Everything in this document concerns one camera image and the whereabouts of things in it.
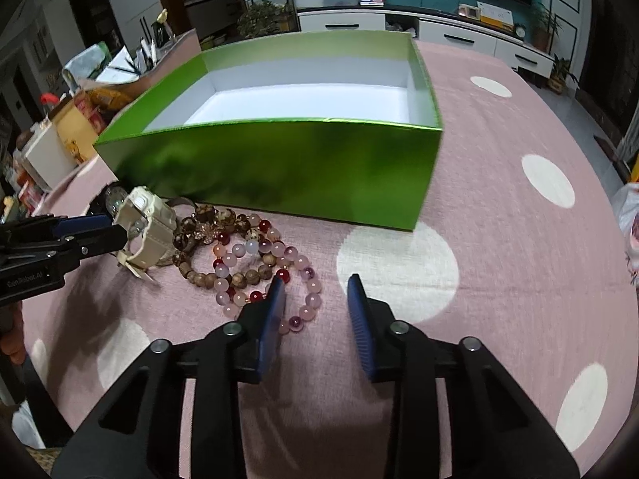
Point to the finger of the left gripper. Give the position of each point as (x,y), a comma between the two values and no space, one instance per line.
(86,244)
(74,226)

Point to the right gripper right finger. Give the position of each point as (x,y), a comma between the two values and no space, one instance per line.
(496,430)

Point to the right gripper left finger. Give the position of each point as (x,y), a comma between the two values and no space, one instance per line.
(134,430)

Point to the cream white wristwatch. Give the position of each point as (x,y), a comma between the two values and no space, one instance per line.
(150,224)

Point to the person's left hand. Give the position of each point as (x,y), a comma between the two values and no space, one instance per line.
(13,342)

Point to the pink desk organizer box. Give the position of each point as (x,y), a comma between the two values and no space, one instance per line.
(186,47)

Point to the white plastic shopping bag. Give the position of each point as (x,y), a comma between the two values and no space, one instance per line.
(625,206)

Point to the potted green plant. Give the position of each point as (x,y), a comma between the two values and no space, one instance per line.
(265,18)

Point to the green cardboard box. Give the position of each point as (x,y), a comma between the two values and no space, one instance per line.
(341,126)

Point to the white tv cabinet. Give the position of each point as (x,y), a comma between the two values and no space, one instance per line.
(434,29)

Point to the small alarm clock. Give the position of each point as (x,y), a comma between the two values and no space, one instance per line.
(520,31)

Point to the yellow white box on cabinet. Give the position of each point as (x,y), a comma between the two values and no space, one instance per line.
(495,16)

